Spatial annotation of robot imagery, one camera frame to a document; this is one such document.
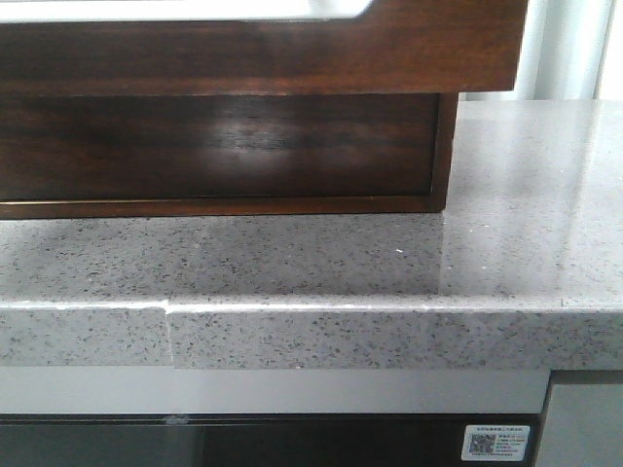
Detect wooden drawer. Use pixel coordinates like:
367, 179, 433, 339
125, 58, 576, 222
0, 92, 441, 201
1, 1, 528, 96

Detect lower wooden drawer front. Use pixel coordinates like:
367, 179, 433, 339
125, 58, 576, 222
0, 92, 441, 201

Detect dark wooden drawer cabinet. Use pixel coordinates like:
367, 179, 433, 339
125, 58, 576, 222
0, 90, 459, 219

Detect white tray inside drawer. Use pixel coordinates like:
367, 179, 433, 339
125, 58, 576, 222
1, 0, 372, 23

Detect white QR code sticker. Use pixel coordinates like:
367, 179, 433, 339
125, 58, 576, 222
461, 425, 531, 462

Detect grey cabinet panel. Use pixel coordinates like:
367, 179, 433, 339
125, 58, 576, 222
535, 371, 622, 466

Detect black glass appliance door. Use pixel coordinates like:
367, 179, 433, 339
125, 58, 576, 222
1, 413, 540, 466

